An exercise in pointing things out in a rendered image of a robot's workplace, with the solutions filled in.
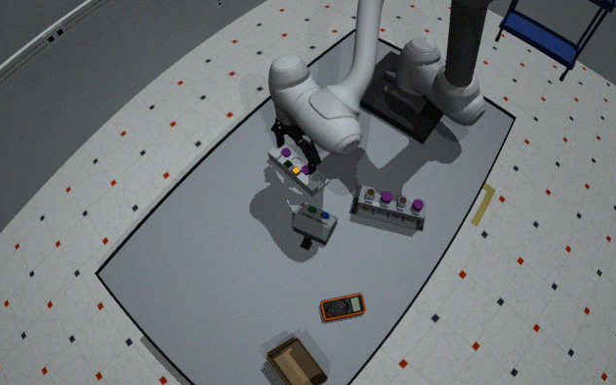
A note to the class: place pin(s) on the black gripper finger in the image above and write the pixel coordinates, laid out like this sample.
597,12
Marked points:
279,134
308,148

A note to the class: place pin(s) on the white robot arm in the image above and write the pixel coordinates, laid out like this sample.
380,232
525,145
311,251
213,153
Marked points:
329,115

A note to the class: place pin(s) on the orange digital multimeter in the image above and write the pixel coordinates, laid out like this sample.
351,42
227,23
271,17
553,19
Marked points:
343,307

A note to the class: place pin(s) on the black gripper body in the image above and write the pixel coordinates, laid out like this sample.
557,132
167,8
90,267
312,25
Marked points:
292,131

